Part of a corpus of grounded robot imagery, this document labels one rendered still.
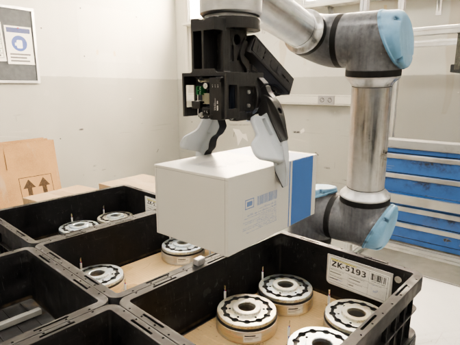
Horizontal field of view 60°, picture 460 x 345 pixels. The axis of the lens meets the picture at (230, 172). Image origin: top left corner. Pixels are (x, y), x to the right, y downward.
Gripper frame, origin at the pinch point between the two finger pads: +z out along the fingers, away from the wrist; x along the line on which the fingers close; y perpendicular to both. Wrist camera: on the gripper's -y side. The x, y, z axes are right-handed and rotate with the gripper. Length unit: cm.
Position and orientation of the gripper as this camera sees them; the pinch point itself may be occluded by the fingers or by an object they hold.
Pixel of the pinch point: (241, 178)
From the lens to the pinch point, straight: 53.6
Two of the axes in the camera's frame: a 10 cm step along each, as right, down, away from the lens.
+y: -6.4, 1.7, -7.5
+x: 7.7, 1.4, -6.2
